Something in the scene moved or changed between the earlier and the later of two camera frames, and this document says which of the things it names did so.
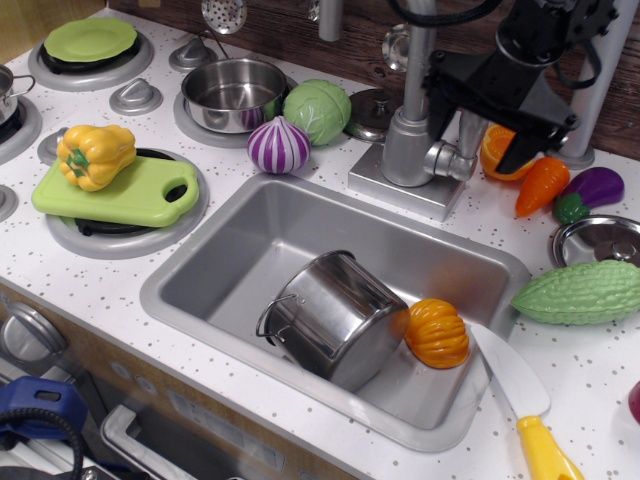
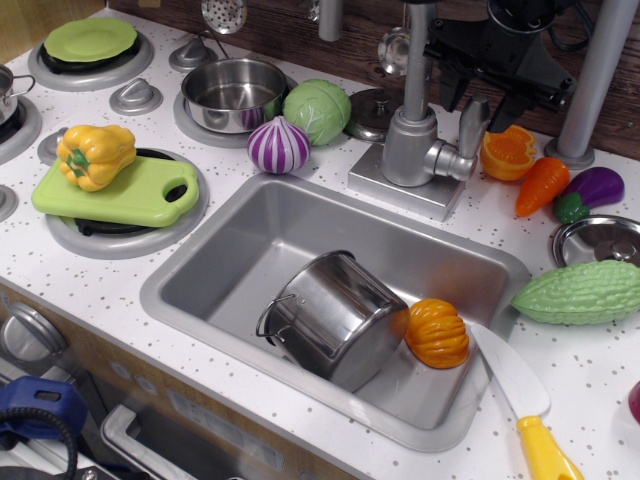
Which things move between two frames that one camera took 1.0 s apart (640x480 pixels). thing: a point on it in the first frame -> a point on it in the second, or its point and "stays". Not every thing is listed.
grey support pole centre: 330,20 stays
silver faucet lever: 472,129 stays
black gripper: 510,86 -> 515,62
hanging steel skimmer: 224,17 stays
